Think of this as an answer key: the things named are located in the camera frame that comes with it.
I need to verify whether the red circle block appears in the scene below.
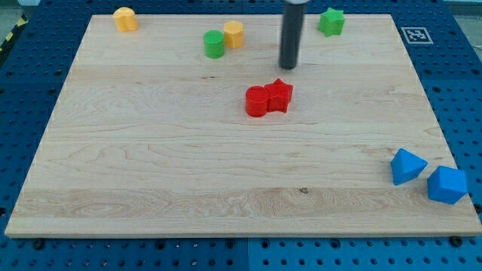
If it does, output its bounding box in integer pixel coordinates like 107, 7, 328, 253
245, 86, 270, 117

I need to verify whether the green circle block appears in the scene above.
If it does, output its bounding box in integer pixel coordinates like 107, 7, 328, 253
203, 30, 224, 59

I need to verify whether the yellow hexagon block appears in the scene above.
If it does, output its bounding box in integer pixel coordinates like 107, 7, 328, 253
223, 20, 244, 49

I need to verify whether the wooden board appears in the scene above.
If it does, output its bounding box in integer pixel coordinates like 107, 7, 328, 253
5, 14, 481, 239

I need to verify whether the red star block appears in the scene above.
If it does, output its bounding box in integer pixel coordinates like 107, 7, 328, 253
264, 78, 294, 113

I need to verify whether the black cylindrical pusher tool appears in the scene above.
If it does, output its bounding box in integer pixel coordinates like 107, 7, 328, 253
279, 0, 309, 70

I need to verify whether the green star block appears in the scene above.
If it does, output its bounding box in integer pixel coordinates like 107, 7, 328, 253
318, 8, 345, 37

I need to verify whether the yellow heart block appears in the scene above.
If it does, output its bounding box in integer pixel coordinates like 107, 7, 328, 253
113, 7, 139, 32

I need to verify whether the blue triangle block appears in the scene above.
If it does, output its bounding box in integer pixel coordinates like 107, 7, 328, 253
390, 148, 429, 186

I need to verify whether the white fiducial marker tag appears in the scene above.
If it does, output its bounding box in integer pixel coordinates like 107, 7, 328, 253
401, 26, 433, 44

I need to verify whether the blue cube block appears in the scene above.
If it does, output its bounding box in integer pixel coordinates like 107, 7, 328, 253
427, 166, 468, 205

